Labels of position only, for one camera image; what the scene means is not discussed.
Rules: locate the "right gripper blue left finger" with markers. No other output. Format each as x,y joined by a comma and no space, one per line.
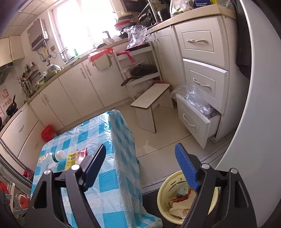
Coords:
91,166

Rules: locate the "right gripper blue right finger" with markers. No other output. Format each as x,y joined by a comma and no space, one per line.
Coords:
190,166

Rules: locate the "yellow red snack wrapper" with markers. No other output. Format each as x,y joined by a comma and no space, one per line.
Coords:
75,157

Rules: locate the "clear tea bottle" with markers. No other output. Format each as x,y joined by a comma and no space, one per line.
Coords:
50,160

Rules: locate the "yellow plastic trash bin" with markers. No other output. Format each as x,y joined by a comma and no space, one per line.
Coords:
168,190

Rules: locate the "trash inside bin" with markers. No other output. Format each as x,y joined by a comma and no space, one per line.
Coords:
180,205

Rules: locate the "blue checkered tablecloth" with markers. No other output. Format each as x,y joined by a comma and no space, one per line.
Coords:
114,200

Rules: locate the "open white bottom drawer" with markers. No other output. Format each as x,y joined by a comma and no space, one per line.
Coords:
200,126

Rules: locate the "black floor mat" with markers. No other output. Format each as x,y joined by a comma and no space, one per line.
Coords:
150,204

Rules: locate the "clear plastic bag in drawer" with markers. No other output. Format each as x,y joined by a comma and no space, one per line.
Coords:
194,97

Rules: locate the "small white wooden stool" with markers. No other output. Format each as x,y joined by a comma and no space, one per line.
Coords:
144,105

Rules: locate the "white lower cabinet row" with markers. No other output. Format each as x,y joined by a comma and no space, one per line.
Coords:
68,98

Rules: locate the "black frying pan on shelf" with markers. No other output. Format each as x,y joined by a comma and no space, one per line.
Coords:
140,71

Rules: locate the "white open shelf rack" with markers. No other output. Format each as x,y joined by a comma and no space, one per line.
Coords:
128,59

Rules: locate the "white drawer cabinet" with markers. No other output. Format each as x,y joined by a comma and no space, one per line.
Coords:
204,47

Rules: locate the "clear bag on countertop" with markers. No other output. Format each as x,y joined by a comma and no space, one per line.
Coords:
136,35

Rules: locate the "black wok on wall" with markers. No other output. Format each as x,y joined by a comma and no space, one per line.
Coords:
12,109

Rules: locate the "red bag on cabinet handle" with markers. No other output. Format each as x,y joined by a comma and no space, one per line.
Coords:
98,54

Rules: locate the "grey wall water heater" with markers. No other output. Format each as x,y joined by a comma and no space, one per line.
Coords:
37,34

